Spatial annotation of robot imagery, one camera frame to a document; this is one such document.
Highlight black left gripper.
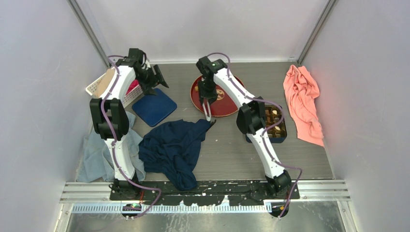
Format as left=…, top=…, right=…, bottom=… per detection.
left=135, top=64, right=168, bottom=95

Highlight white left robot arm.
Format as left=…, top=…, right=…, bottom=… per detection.
left=89, top=48, right=169, bottom=200

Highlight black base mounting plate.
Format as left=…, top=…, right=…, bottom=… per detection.
left=109, top=180, right=300, bottom=207

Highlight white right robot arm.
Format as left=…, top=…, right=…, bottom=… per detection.
left=196, top=57, right=294, bottom=199

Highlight blue tin lid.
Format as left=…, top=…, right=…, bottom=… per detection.
left=132, top=88, right=177, bottom=127

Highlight white plastic basket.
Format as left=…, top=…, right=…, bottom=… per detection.
left=86, top=66, right=143, bottom=107

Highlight light blue cloth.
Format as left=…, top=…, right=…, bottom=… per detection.
left=76, top=112, right=146, bottom=183

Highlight blue chocolate tin box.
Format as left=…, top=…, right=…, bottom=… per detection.
left=237, top=103, right=287, bottom=143

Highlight pink magenta cloth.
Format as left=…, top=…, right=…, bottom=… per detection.
left=126, top=80, right=139, bottom=94

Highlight beige cloth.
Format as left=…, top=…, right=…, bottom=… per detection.
left=93, top=68, right=116, bottom=98

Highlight salmon pink cloth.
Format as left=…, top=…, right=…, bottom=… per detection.
left=283, top=65, right=324, bottom=147

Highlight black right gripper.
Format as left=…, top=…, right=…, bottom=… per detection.
left=196, top=79, right=218, bottom=106

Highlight dark blue cloth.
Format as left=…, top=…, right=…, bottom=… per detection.
left=139, top=119, right=213, bottom=191

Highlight clear plastic metal tongs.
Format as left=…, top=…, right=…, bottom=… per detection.
left=202, top=99, right=212, bottom=122

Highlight red round tray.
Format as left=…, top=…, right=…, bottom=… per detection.
left=190, top=77, right=238, bottom=117

